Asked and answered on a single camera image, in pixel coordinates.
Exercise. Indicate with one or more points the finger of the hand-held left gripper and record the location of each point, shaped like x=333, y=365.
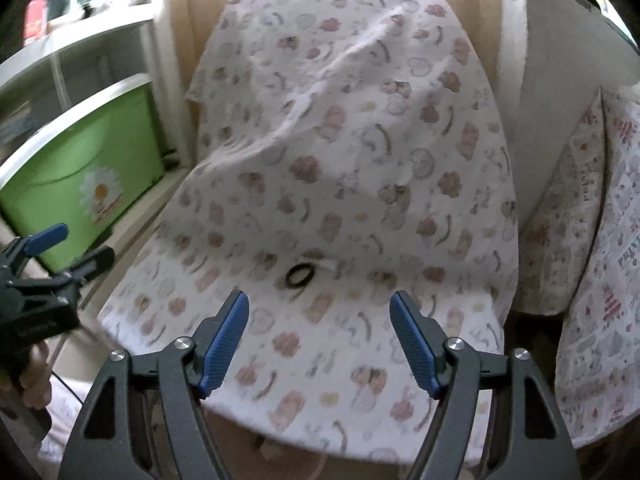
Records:
x=92, y=261
x=47, y=240

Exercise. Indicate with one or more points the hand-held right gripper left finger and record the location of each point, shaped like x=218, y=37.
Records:
x=227, y=340

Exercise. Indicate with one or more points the bear print cloth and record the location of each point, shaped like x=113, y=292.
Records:
x=350, y=135

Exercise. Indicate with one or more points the green plastic bin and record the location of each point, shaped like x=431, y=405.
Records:
x=75, y=175

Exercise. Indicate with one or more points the white shelf unit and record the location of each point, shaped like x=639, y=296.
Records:
x=90, y=50

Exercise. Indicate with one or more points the grey sofa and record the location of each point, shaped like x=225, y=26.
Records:
x=560, y=40

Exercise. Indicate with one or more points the person's left hand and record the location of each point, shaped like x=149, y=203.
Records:
x=37, y=375

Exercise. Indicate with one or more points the printed sheet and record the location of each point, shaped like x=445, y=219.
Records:
x=607, y=285

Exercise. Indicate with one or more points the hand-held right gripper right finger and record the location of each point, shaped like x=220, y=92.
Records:
x=412, y=340

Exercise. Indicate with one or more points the pale pink cloth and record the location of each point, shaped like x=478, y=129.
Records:
x=65, y=420

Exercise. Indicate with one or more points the printed pillow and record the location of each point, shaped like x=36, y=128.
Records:
x=560, y=220

